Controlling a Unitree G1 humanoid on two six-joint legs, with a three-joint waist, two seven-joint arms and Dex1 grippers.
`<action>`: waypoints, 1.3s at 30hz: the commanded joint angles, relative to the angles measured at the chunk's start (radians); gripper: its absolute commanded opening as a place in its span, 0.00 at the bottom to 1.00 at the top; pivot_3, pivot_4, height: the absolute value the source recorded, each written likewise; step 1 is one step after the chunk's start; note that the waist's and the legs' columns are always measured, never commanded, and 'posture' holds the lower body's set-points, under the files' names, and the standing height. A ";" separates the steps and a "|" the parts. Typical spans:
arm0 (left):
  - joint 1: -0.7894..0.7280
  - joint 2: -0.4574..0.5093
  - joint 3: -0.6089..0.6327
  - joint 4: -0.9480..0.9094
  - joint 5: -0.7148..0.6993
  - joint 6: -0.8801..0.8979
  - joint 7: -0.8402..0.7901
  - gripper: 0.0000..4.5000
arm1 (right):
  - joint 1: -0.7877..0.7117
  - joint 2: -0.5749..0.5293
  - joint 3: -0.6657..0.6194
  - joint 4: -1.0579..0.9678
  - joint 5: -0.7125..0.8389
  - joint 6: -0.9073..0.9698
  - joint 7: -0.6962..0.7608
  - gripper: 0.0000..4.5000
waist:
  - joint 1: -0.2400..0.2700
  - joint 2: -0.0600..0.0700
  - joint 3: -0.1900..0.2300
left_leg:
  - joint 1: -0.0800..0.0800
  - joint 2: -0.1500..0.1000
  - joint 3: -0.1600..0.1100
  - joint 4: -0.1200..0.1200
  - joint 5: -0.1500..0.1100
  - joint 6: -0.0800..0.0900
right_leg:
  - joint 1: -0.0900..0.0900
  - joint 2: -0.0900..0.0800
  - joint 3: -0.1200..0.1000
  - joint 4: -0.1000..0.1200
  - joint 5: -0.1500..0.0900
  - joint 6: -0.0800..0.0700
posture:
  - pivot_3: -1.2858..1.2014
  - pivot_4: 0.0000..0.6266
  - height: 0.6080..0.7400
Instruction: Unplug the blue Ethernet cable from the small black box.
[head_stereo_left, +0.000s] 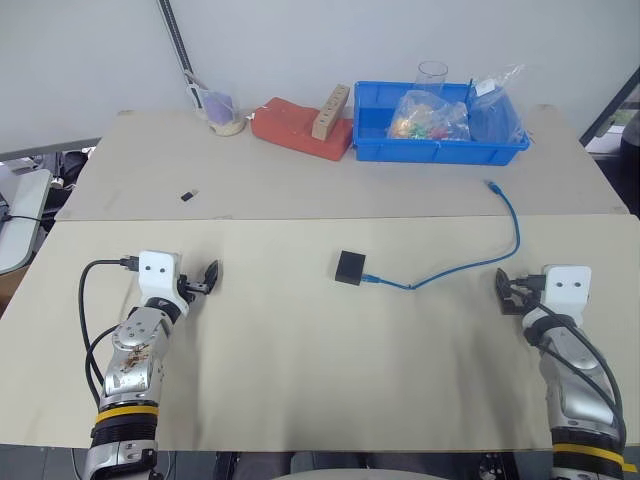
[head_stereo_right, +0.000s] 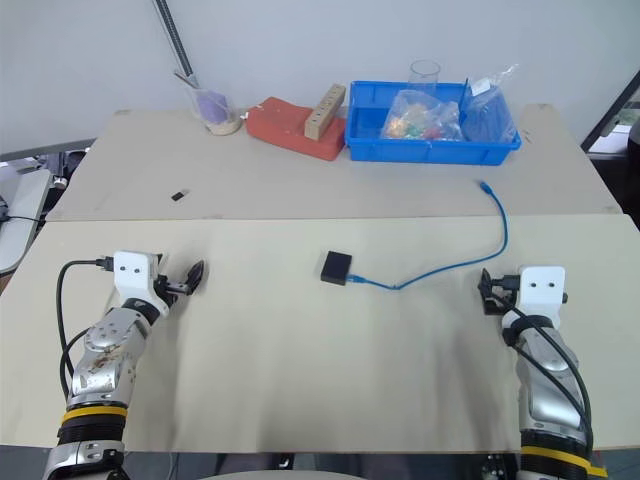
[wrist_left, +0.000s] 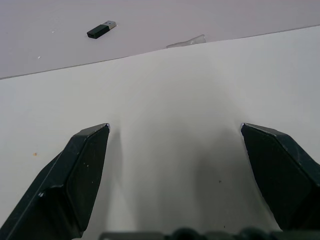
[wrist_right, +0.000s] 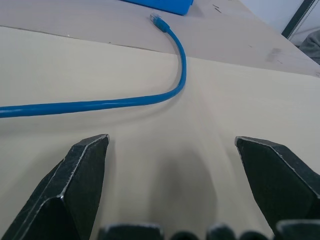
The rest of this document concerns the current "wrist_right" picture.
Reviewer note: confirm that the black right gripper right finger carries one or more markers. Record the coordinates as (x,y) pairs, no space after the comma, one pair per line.
(280,185)

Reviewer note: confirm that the blue box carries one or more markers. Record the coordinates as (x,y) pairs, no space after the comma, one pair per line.
(165,5)

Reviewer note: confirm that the grey cloth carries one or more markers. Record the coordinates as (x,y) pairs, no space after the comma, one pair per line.
(311,47)

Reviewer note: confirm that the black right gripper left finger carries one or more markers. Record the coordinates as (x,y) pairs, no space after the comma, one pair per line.
(75,190)

